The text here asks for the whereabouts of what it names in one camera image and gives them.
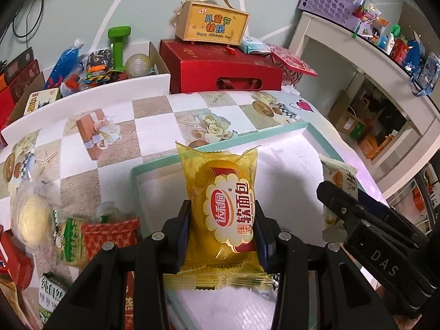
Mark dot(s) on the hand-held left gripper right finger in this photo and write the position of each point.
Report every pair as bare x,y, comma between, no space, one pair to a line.
263,244

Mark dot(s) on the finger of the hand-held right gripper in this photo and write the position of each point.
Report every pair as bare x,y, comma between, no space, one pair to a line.
335,199
373,203

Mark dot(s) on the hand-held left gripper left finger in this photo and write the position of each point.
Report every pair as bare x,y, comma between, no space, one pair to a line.
184,237

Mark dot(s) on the white orange snack packet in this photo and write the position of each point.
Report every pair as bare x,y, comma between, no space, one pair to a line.
338,173

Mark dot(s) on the white tray with teal rim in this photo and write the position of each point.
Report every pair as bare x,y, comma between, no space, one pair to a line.
292,165

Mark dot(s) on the yellow bread packet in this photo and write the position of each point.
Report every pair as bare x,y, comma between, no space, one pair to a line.
223,185

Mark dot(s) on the red patterned snack packet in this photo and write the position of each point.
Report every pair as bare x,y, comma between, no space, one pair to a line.
110,235

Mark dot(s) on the clear wrapped snack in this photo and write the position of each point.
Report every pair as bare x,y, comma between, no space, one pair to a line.
110,213

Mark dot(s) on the brown carton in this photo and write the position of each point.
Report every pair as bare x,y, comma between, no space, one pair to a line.
343,120

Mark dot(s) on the red packet with yellow print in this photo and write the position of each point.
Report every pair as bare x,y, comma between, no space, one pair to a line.
129,295

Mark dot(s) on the green white snack packet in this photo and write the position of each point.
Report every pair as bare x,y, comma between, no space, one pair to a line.
74,244

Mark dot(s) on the blue clear bag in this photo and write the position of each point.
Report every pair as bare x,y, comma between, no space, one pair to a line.
428,75

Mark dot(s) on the green white labelled packet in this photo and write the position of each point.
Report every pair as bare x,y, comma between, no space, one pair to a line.
51,292

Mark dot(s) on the red patterned box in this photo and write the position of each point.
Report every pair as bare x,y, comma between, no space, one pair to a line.
292,62

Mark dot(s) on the round pastry in clear wrapper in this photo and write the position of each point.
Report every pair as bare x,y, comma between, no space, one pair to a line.
31,218

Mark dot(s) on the white shelf unit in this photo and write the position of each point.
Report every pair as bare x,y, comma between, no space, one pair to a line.
343,44

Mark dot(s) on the row of colourful shelf items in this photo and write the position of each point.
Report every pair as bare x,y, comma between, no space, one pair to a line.
398,46

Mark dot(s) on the red gift box with cutout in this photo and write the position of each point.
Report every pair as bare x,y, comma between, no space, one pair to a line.
192,65

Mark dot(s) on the light blue packet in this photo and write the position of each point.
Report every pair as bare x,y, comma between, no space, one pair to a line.
254,45

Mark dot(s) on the cardboard box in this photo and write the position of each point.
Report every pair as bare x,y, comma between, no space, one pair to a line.
158,60

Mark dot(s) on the brown packet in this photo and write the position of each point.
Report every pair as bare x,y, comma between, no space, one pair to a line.
8,302

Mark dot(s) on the pile of colourful toys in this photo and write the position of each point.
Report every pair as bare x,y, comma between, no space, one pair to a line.
98,65

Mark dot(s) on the green dumbbell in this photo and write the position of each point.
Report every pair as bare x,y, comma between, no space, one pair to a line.
118,51

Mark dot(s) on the yellow card box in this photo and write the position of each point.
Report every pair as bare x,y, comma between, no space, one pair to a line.
39,100

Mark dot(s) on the purple perforated basket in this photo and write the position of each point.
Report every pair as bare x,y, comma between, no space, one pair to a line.
326,0

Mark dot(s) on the blue bead bottle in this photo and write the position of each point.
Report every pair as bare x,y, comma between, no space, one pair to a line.
63,63

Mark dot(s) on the red floral bag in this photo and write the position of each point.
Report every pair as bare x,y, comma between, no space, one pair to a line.
25,80

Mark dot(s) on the dark patterned box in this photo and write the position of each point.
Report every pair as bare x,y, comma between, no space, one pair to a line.
19,60

